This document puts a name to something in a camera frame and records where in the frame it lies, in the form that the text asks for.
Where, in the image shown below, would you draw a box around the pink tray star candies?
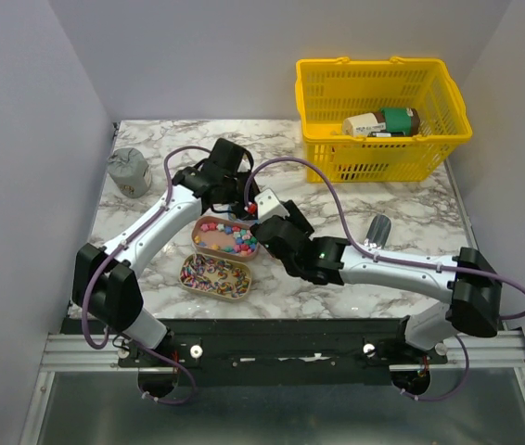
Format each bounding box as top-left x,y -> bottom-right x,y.
191,215 -> 259,261

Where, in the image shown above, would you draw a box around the silver metal scoop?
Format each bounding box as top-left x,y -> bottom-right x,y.
364,214 -> 391,249

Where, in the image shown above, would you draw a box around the beige tray rainbow lollipops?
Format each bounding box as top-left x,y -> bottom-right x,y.
179,253 -> 252,302

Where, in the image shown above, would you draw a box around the blue tray clear lollipops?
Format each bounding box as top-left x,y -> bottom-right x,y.
228,210 -> 250,222

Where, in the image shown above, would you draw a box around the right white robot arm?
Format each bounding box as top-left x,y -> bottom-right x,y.
251,193 -> 502,363

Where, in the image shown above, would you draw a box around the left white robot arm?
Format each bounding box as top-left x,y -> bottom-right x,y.
71,138 -> 255,366

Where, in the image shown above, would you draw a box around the yellow plastic basket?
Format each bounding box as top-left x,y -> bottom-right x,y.
295,57 -> 473,183

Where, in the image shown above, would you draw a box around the green brown bottle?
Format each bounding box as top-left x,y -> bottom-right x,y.
341,108 -> 421,137

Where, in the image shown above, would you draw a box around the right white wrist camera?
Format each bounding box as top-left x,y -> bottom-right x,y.
246,189 -> 289,223

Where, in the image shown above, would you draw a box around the grey drawstring pouch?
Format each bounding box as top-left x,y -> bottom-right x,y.
107,147 -> 152,198

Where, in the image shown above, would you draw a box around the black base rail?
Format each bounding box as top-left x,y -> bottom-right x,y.
58,317 -> 507,387

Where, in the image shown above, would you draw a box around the aluminium frame rail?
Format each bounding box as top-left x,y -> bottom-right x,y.
40,330 -> 525,373

